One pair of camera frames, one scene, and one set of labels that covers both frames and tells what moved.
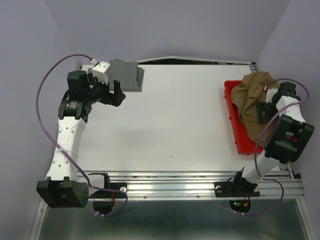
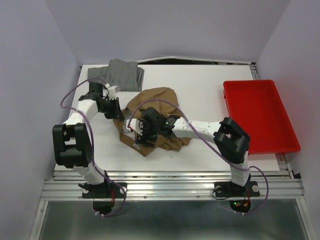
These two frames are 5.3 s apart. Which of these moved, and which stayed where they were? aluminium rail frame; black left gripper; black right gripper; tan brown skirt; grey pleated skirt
Moved: black right gripper; tan brown skirt; black left gripper
Stayed: grey pleated skirt; aluminium rail frame
